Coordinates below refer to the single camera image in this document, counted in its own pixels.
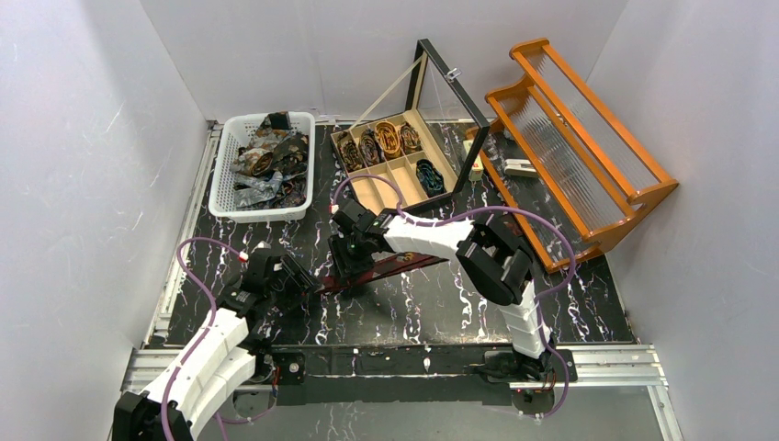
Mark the wooden tie storage box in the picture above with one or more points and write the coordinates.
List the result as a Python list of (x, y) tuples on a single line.
[(384, 185)]

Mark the small cream box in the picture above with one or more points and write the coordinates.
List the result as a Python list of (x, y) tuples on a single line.
[(476, 169)]

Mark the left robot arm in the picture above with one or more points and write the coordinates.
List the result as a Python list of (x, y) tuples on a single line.
[(222, 354)]

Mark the rolled brown patterned tie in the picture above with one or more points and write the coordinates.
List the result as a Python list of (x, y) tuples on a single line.
[(409, 139)]

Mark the white plastic basket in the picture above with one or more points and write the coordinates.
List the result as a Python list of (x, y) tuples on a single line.
[(236, 133)]

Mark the glass box lid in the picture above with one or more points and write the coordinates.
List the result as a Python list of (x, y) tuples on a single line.
[(444, 115)]

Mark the rolled purple patterned tie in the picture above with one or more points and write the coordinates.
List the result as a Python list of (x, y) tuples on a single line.
[(369, 148)]

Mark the pile of patterned ties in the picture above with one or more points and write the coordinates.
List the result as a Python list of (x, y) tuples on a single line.
[(271, 171)]

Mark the blue green tie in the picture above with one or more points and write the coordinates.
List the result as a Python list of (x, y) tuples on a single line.
[(430, 179)]

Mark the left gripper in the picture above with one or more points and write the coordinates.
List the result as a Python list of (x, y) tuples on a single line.
[(295, 275)]

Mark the orange wooden rack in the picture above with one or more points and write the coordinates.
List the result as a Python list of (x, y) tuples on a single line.
[(599, 174)]

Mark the red patterned tie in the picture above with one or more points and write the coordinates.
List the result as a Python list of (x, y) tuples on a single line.
[(341, 279)]

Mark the white stapler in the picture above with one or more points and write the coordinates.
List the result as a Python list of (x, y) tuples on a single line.
[(520, 167)]

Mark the rolled dark striped tie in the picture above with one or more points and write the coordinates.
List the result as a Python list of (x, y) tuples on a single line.
[(349, 151)]

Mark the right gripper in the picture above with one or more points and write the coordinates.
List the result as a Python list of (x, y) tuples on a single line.
[(348, 258)]

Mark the rolled orange tie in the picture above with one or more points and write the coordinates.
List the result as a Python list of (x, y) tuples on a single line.
[(388, 140)]

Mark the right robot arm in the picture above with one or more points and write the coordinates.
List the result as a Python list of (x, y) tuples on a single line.
[(498, 264)]

